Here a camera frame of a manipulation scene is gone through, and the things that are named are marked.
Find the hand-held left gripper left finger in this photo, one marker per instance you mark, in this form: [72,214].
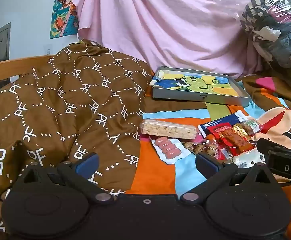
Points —
[86,165]

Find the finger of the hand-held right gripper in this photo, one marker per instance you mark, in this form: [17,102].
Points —
[268,145]

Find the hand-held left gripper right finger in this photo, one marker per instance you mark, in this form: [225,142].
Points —
[206,165]

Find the speckled quail egg packet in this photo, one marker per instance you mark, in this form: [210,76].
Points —
[200,148]

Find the clear packet with green label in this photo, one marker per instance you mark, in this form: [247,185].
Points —
[253,127]

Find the red spicy strip packet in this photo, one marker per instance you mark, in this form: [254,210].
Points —
[238,143]

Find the gold snack packet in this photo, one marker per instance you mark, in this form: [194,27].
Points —
[239,130]

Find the pink sausage packet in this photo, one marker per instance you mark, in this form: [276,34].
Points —
[169,148]

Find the blue and white snack packet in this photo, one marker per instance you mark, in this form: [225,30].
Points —
[218,123]

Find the clear puffed rice bar packet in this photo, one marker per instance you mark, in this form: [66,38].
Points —
[168,129]

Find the grey cardboard tray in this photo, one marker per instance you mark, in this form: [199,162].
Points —
[185,96]

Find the colourful striped bed sheet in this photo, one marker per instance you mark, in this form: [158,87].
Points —
[155,175]

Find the brown printed blanket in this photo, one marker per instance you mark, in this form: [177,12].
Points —
[60,105]

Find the cartoon drawing paper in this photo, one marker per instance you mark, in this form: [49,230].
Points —
[210,86]

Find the clear plastic bag of clothes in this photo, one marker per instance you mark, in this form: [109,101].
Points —
[273,35]

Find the pink cloth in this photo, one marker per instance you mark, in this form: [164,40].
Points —
[160,17]

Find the white wall socket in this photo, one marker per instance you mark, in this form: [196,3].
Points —
[48,50]

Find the wooden bed frame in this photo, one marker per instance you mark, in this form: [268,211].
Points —
[10,66]

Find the cartoon wall poster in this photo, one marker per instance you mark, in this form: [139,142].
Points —
[65,10]

